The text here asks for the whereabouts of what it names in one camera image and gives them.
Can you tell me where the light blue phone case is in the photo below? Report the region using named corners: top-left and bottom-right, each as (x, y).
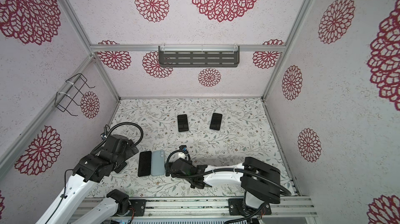
top-left (151, 150), bottom-right (165, 177)

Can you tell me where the black phone removed from case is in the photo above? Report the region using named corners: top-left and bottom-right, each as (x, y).
top-left (137, 151), bottom-right (152, 177)

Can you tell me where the black smartphone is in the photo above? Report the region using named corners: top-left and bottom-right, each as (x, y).
top-left (209, 113), bottom-right (223, 131)

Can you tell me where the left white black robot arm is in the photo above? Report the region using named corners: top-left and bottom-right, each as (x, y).
top-left (37, 134), bottom-right (139, 224)

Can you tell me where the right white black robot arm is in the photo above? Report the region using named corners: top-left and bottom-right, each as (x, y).
top-left (165, 157), bottom-right (286, 209)

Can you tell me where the black phone bottom left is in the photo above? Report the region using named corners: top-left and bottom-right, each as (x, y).
top-left (114, 162), bottom-right (127, 174)

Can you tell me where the black phone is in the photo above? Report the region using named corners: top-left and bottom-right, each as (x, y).
top-left (177, 114), bottom-right (189, 132)
top-left (114, 162), bottom-right (127, 174)

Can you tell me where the black phone centre left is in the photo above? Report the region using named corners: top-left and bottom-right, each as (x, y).
top-left (177, 114), bottom-right (189, 132)

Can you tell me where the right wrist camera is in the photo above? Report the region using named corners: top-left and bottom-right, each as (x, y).
top-left (178, 145), bottom-right (191, 161)

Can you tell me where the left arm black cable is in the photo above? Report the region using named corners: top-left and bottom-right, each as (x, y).
top-left (43, 122), bottom-right (144, 224)

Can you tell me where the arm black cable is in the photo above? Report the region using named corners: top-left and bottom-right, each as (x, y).
top-left (165, 148), bottom-right (293, 224)
top-left (43, 122), bottom-right (144, 224)

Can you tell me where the black wire wall basket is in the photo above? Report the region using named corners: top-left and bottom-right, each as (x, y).
top-left (54, 73), bottom-right (95, 117)

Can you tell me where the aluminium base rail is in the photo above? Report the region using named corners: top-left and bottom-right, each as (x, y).
top-left (130, 196), bottom-right (318, 220)

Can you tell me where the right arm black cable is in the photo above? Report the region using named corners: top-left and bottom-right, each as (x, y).
top-left (165, 148), bottom-right (293, 224)

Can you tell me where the grey slotted wall shelf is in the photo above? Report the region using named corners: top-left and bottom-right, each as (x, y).
top-left (158, 46), bottom-right (240, 68)

